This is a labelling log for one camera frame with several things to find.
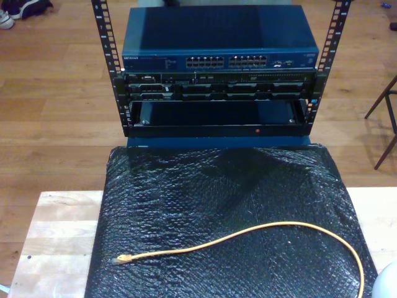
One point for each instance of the small blue object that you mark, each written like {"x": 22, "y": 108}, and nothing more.
{"x": 386, "y": 5}

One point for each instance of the blue network switch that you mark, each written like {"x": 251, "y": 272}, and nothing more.
{"x": 217, "y": 31}

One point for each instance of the black perforated rack post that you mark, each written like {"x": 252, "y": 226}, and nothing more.
{"x": 335, "y": 28}
{"x": 105, "y": 31}

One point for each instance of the wooden chair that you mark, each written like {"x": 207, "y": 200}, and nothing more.
{"x": 381, "y": 98}

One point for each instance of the black rack tray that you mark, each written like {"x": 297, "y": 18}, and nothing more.
{"x": 217, "y": 130}

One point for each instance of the black rack server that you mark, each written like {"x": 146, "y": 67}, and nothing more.
{"x": 217, "y": 88}

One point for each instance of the black bubble wrap mat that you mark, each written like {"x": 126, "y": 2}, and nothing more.
{"x": 217, "y": 201}

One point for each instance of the blue base box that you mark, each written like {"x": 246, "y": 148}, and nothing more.
{"x": 217, "y": 142}

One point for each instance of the dark sneaker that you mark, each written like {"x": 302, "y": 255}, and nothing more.
{"x": 31, "y": 7}

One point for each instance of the white sneaker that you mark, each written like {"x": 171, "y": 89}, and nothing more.
{"x": 5, "y": 20}

